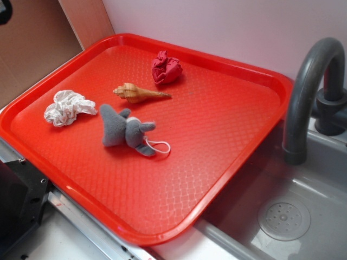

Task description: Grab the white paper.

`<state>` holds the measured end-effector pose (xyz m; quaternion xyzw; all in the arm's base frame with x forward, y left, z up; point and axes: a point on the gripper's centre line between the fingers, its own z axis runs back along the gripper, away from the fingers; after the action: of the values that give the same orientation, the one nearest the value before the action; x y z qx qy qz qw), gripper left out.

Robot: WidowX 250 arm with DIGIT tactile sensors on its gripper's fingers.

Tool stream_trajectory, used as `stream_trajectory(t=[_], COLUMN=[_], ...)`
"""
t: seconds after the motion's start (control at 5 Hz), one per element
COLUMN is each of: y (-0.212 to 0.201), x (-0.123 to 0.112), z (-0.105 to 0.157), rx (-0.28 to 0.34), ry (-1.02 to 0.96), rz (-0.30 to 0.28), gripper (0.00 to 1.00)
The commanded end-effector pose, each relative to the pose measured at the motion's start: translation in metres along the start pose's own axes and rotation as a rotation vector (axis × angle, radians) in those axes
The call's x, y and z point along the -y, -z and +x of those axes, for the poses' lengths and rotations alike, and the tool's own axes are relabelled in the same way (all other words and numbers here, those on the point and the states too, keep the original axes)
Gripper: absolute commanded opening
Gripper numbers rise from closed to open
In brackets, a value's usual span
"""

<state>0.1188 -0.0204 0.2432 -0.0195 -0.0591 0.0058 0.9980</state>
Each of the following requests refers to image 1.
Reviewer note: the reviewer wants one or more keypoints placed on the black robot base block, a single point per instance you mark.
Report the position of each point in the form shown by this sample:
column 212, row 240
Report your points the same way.
column 24, row 191

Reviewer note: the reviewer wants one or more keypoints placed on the crumpled red paper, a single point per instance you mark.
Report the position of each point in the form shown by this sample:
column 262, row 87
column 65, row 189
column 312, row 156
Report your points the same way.
column 165, row 69

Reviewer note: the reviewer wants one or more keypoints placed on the crumpled white paper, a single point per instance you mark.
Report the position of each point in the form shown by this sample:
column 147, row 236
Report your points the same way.
column 66, row 107

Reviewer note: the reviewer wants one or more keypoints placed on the brown spiral seashell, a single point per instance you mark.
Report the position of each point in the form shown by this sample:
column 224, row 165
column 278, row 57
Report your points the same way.
column 134, row 94

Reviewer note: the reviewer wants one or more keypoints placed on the grey plush toy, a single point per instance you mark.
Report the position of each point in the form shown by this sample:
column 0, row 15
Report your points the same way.
column 121, row 128

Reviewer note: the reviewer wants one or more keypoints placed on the grey plastic sink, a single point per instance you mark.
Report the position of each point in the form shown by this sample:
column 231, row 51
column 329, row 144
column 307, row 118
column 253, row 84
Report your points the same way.
column 273, row 210

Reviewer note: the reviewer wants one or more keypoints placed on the grey curved faucet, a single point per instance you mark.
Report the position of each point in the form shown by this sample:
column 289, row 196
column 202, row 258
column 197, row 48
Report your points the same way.
column 318, row 93

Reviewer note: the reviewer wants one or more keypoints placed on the brown cardboard box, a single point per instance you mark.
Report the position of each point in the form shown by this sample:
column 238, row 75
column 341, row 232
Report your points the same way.
column 42, row 35

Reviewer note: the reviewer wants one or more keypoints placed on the black object top left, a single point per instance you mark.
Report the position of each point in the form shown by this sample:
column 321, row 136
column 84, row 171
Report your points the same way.
column 6, row 11

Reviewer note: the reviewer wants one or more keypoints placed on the silver metal rail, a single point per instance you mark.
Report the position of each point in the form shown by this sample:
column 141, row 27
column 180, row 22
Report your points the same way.
column 68, row 232

